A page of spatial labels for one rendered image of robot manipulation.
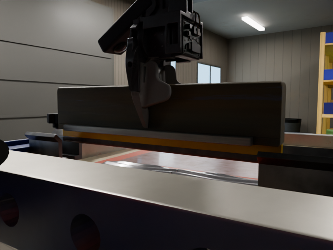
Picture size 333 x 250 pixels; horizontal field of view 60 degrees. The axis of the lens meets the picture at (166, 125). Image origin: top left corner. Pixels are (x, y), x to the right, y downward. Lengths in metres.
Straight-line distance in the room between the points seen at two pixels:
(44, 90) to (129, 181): 4.01
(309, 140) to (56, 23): 3.88
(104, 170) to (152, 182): 0.04
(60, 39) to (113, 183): 4.25
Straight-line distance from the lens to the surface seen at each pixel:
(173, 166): 0.59
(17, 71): 4.00
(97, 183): 0.16
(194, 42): 0.42
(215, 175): 0.50
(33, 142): 0.59
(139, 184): 0.16
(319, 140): 0.94
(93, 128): 0.47
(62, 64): 4.35
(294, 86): 8.32
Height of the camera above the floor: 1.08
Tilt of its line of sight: 5 degrees down
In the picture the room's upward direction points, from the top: straight up
